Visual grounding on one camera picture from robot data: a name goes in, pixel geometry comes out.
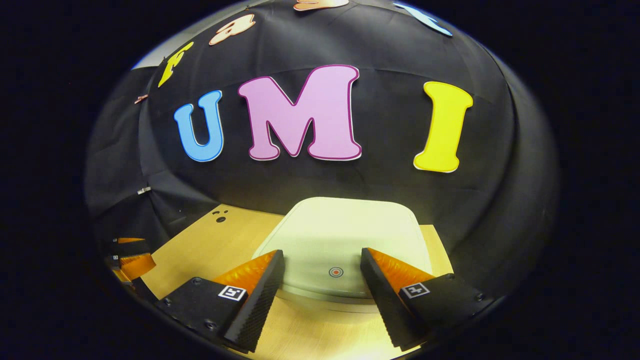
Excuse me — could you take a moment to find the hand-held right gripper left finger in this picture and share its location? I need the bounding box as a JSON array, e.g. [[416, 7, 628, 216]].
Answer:
[[156, 249, 286, 353]]

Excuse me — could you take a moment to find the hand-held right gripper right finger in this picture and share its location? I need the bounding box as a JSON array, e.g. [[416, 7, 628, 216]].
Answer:
[[360, 247, 496, 351]]

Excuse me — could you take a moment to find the green desktop garbage bin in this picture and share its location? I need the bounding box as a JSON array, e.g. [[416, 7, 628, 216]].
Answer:
[[252, 196, 433, 313]]

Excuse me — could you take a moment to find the wooden desktop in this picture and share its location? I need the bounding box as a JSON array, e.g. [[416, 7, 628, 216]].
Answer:
[[112, 203, 455, 360]]

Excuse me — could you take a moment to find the black backdrop cloth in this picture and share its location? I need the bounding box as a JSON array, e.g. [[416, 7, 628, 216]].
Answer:
[[84, 0, 560, 301]]

